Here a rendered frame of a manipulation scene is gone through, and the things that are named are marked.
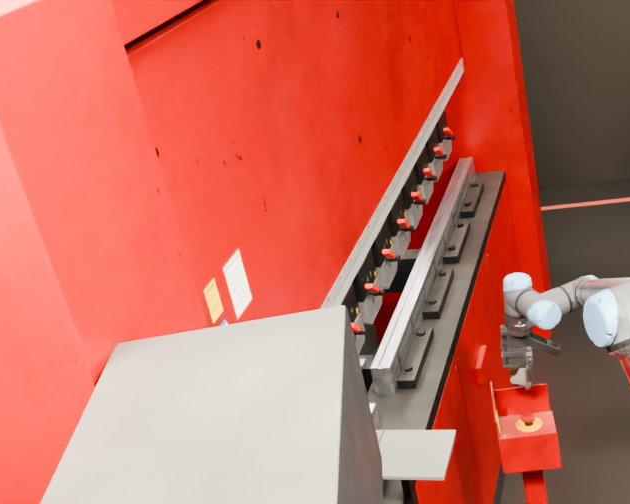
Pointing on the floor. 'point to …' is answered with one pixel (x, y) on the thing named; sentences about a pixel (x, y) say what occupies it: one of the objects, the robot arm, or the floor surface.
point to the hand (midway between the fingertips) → (529, 386)
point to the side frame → (490, 136)
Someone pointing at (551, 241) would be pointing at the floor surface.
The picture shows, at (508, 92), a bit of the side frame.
